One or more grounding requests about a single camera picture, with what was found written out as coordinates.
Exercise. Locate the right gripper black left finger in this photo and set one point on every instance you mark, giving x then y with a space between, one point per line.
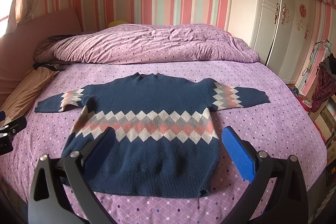
48 201

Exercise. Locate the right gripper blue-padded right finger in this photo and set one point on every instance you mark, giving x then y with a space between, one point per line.
288 201

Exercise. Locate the navy argyle knit sweater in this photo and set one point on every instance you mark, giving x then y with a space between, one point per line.
155 132

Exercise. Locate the tan pillow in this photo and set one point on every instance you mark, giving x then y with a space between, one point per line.
19 102

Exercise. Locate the purple dotted bed sheet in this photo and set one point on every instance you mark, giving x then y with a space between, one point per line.
280 127

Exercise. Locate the pink padded headboard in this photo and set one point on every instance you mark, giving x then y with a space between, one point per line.
17 49

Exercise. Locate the cluttered side shelf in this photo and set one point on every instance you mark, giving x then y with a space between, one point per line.
324 120

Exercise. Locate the red round container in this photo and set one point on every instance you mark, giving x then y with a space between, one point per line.
305 103

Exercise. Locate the dark red hanging garment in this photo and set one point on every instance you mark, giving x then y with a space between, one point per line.
325 84

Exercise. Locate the yellow object behind duvet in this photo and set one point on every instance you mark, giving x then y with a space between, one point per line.
116 23

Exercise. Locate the purple dotted folded duvet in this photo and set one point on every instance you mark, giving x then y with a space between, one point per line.
144 44

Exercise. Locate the white ornate wardrobe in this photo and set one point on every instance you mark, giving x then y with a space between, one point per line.
279 31

